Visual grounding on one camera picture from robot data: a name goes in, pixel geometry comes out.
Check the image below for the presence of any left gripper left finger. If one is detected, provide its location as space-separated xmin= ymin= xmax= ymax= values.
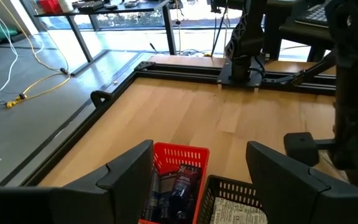
xmin=63 ymin=139 xmax=155 ymax=224

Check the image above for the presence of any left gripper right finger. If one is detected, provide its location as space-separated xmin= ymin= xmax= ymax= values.
xmin=246 ymin=141 xmax=352 ymax=224

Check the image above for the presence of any white bandage packet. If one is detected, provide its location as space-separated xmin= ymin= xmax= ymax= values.
xmin=211 ymin=196 xmax=269 ymax=224

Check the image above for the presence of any purple packet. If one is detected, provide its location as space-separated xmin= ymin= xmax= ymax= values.
xmin=168 ymin=164 xmax=202 ymax=223

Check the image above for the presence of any red plastic basket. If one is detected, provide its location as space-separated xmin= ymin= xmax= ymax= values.
xmin=138 ymin=142 xmax=211 ymax=224

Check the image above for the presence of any black plastic basket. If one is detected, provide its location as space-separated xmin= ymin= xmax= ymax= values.
xmin=196 ymin=174 xmax=269 ymax=224

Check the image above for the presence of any black side desk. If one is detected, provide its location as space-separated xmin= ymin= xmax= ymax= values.
xmin=278 ymin=0 xmax=337 ymax=62

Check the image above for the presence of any open black laptop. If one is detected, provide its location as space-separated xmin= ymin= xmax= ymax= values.
xmin=294 ymin=2 xmax=329 ymax=28

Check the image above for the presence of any black standing desk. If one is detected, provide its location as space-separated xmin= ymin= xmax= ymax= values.
xmin=34 ymin=0 xmax=180 ymax=77

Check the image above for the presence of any white paper roll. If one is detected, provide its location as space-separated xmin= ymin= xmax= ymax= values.
xmin=57 ymin=0 xmax=75 ymax=13

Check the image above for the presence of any red storage bin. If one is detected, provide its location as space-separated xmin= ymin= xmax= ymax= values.
xmin=38 ymin=0 xmax=62 ymax=14

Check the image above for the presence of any black frame handle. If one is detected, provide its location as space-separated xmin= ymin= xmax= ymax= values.
xmin=89 ymin=90 xmax=115 ymax=108

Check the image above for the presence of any yellow extension cord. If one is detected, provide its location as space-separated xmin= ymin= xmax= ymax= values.
xmin=0 ymin=0 xmax=73 ymax=110

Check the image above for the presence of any white floor cable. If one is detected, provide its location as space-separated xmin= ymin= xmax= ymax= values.
xmin=0 ymin=0 xmax=20 ymax=106

